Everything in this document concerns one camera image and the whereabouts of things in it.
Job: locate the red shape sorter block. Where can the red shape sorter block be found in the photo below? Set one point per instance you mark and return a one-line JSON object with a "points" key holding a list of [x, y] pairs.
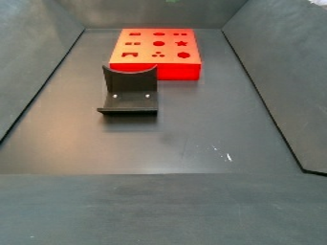
{"points": [[167, 48]]}

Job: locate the black curved holder stand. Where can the black curved holder stand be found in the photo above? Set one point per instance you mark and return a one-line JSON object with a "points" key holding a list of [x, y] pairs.
{"points": [[131, 91]]}

